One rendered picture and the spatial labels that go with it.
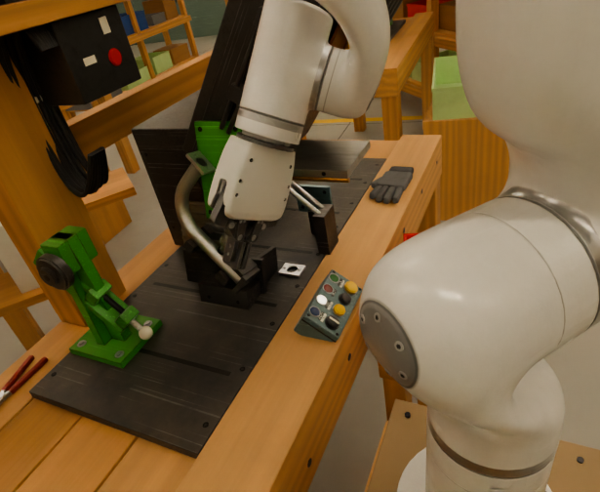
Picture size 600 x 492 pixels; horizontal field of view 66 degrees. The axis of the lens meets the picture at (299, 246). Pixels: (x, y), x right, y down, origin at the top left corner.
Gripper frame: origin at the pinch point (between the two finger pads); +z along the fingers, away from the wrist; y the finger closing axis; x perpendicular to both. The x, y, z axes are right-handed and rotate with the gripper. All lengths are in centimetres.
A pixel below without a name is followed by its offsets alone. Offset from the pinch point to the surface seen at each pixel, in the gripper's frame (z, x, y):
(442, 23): -117, -180, -309
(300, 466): 34.1, 10.6, -15.7
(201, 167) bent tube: -4.1, -34.1, -15.2
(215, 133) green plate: -11.3, -34.9, -17.1
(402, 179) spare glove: -10, -27, -78
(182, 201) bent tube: 4.8, -39.2, -16.0
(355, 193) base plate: -2, -36, -71
